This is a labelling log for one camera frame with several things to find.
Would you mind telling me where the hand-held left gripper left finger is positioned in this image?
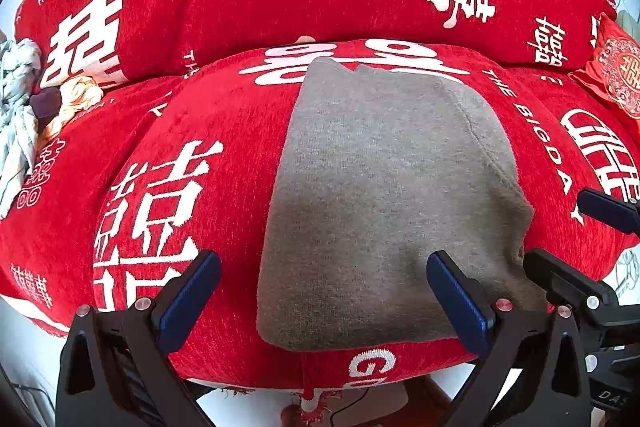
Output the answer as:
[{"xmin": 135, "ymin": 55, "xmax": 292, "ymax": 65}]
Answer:
[{"xmin": 55, "ymin": 249, "xmax": 222, "ymax": 427}]

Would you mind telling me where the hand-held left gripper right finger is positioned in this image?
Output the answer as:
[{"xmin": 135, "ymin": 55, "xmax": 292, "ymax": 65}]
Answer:
[{"xmin": 426, "ymin": 249, "xmax": 593, "ymax": 427}]

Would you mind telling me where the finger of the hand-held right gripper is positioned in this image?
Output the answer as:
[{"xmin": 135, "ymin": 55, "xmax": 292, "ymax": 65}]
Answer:
[
  {"xmin": 522, "ymin": 248, "xmax": 620, "ymax": 308},
  {"xmin": 577, "ymin": 188, "xmax": 640, "ymax": 236}
]

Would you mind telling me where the grey knitted sweater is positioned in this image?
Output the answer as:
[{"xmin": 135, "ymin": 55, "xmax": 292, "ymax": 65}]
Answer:
[{"xmin": 256, "ymin": 57, "xmax": 549, "ymax": 352}]

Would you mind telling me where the white printed bag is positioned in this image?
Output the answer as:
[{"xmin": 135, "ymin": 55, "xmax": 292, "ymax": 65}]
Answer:
[{"xmin": 602, "ymin": 244, "xmax": 640, "ymax": 305}]

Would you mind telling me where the red printed sofa cover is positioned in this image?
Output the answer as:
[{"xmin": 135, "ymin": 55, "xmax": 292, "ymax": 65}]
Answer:
[{"xmin": 0, "ymin": 0, "xmax": 640, "ymax": 423}]

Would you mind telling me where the red embroidered cushion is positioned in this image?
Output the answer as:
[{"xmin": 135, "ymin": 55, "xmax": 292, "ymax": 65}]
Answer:
[{"xmin": 569, "ymin": 12, "xmax": 640, "ymax": 120}]

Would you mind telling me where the cream crumpled cloth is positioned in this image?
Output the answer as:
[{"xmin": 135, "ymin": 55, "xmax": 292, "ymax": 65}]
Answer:
[{"xmin": 39, "ymin": 74, "xmax": 105, "ymax": 142}]

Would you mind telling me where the dark maroon cloth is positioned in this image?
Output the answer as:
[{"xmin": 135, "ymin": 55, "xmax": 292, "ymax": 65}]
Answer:
[{"xmin": 29, "ymin": 87, "xmax": 63, "ymax": 120}]

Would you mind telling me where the pale floral crumpled cloth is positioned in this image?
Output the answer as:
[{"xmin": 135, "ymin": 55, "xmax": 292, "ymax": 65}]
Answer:
[{"xmin": 0, "ymin": 38, "xmax": 45, "ymax": 220}]

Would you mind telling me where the black cable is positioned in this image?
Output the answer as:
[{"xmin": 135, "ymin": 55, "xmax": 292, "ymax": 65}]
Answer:
[{"xmin": 330, "ymin": 387, "xmax": 386, "ymax": 414}]

